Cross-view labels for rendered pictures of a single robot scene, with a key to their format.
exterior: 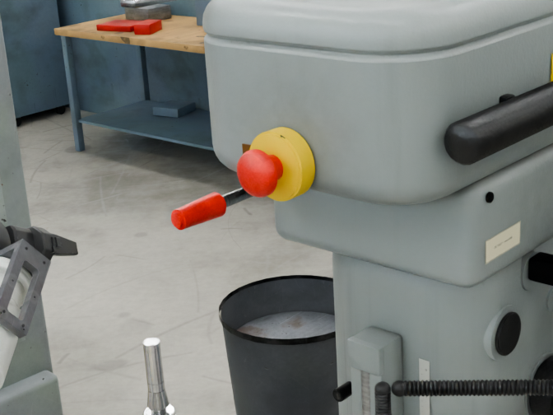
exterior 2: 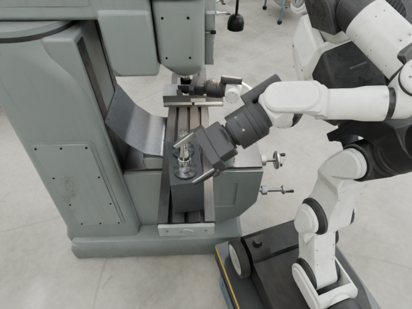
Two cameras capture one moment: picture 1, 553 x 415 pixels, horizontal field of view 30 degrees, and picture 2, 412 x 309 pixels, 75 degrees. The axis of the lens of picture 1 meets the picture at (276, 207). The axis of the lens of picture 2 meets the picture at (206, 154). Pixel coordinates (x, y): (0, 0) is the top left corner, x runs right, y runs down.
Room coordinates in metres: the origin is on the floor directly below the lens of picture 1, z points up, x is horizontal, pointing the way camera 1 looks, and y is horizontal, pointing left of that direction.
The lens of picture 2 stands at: (1.72, 0.69, 1.93)
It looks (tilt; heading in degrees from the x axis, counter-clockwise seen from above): 47 degrees down; 225
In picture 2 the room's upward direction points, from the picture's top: straight up
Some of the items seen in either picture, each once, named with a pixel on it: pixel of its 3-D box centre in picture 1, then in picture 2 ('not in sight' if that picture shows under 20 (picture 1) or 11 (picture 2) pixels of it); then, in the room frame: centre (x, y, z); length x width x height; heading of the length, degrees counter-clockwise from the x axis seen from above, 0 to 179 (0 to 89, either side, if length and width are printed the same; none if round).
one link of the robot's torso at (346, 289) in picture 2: not in sight; (322, 280); (1.06, 0.76, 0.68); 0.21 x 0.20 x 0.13; 64
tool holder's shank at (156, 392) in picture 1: (155, 376); (183, 144); (1.32, 0.19, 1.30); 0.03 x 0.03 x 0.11
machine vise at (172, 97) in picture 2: not in sight; (193, 91); (0.81, -0.31, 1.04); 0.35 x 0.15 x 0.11; 136
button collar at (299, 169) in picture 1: (281, 164); not in sight; (0.82, -0.01, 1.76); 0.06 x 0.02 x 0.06; 47
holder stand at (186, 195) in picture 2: not in sight; (185, 175); (1.29, 0.15, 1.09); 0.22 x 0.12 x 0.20; 53
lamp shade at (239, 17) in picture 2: not in sight; (235, 21); (0.76, -0.08, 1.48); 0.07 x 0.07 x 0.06
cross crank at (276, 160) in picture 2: not in sight; (270, 160); (0.63, 0.18, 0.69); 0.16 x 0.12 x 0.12; 137
